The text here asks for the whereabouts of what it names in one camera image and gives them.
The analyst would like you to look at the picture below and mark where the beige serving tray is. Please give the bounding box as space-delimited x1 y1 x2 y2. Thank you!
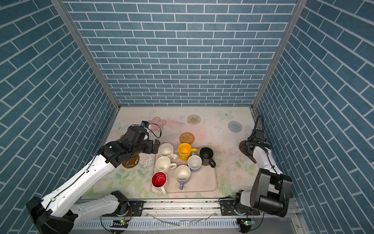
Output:
151 153 217 194

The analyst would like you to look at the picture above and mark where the yellow mug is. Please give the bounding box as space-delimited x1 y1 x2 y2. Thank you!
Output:
178 143 197 161

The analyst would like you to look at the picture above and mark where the light blue mug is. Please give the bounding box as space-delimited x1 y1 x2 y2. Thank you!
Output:
188 155 202 173

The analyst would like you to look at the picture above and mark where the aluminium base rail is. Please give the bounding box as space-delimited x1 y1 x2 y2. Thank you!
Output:
72 198 302 220

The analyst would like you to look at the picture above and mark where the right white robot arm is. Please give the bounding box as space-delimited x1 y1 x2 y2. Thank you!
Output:
234 129 293 217

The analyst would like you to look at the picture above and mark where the dark brown glossy round coaster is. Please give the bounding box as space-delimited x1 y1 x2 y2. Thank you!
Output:
122 155 140 169

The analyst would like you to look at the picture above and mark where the white mug middle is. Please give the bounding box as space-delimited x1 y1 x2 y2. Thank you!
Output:
155 156 177 173

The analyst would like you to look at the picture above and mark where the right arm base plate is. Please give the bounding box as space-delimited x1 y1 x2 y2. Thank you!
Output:
218 199 260 216

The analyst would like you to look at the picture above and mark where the black mug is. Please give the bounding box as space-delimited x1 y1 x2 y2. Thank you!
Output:
200 147 216 168

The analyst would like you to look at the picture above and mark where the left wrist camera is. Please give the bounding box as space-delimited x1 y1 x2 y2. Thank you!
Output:
140 121 150 128

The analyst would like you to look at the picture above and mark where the light blue woven coaster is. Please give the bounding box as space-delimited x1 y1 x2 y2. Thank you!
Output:
228 121 243 133

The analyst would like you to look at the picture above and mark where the pink flower coaster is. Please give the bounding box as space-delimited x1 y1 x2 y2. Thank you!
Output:
149 117 167 132

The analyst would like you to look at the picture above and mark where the white mug top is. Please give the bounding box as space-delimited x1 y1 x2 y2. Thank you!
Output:
158 143 178 160

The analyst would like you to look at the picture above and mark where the purple handle white mug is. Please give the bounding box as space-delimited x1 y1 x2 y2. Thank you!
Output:
175 165 191 190

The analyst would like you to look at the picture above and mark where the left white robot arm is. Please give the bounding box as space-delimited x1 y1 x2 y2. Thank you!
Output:
26 121 160 234

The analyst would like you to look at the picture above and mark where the red inside white mug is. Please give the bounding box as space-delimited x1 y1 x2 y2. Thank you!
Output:
151 172 168 195

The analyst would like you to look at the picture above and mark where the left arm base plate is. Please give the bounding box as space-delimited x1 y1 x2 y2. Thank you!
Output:
103 200 144 218

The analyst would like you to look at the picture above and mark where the brown wooden round coaster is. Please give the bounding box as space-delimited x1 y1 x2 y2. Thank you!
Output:
239 140 246 154

